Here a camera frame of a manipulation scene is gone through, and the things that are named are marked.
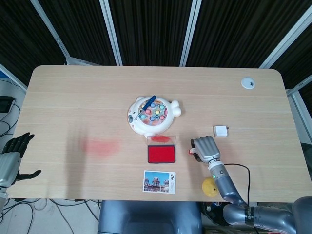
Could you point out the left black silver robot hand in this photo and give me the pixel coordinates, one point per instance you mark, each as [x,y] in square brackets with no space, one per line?
[6,165]

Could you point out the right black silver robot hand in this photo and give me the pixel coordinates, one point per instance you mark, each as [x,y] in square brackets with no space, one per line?
[207,148]

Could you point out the small red white stamp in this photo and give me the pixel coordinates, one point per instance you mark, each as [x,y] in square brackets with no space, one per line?
[192,151]

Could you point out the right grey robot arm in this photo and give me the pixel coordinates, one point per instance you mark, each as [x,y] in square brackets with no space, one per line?
[243,209]

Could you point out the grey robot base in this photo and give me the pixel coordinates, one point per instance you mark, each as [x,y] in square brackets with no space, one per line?
[146,217]

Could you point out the white power adapter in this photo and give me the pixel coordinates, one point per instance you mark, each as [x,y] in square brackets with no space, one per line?
[220,131]

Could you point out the yellow toy fruit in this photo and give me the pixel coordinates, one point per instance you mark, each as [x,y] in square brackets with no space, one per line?
[208,187]

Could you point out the red ink pad black case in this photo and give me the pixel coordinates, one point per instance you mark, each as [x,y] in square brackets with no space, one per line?
[161,154]

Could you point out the clear ink pad lid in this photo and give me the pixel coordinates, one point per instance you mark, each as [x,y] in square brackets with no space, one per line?
[161,140]

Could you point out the palace photo postcard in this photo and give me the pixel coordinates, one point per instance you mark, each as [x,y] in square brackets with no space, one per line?
[158,182]

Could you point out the black box device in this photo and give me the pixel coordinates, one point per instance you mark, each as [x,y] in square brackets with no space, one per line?
[5,104]

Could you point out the black trash bin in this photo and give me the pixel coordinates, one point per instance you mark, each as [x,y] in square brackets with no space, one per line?
[212,212]

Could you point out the white fish-shaped fishing toy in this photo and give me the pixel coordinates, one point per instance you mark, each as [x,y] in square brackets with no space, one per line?
[146,126]

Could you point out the blue toy hammer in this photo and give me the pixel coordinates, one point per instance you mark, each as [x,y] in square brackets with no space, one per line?
[148,103]

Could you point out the white aluminium partition post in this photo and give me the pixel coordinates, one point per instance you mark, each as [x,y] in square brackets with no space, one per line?
[298,107]
[285,41]
[112,31]
[192,31]
[52,31]

